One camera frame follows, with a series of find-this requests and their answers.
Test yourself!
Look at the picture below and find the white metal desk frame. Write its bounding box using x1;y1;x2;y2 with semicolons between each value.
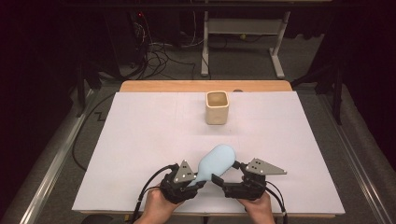
200;10;292;79

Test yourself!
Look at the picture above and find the black floor cable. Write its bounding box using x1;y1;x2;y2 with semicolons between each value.
72;92;117;172

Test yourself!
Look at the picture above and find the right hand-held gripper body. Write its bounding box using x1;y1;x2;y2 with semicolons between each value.
221;157;288;202

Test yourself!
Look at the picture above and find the black metal stand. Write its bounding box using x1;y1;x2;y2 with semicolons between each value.
290;59;347;126
74;59;104;119

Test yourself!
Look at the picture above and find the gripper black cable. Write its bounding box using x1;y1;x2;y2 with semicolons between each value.
264;180;290;224
132;163;179;224

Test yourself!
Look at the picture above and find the dark curtain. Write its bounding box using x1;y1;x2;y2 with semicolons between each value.
339;0;396;171
0;0;78;216

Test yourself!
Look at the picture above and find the tangle of floor cables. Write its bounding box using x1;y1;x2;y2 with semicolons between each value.
134;12;213;80

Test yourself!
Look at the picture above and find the aluminium floor rail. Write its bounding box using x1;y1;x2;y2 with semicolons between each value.
3;88;98;224
317;92;396;224

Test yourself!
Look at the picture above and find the wooden table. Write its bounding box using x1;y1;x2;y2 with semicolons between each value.
78;79;337;218

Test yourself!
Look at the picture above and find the light blue hairbrush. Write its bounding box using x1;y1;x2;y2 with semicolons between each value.
186;143;237;188

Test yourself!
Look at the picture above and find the beige square cup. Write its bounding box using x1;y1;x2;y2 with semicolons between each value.
205;90;231;126

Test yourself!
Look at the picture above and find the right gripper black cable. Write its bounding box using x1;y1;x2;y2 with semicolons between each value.
264;180;290;224

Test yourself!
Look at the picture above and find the white board sheet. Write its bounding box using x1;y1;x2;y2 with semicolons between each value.
72;91;346;216

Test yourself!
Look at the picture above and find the person's right hand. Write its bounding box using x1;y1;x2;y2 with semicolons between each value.
237;192;276;224

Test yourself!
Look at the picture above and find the dark equipment box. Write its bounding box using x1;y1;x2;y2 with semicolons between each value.
106;10;148;69

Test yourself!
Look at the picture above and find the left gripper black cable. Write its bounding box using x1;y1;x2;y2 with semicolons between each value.
132;163;179;224

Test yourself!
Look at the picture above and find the person's left hand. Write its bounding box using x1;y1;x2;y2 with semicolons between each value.
136;186;188;224

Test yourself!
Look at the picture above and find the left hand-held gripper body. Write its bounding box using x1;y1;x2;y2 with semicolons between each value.
160;160;206;205

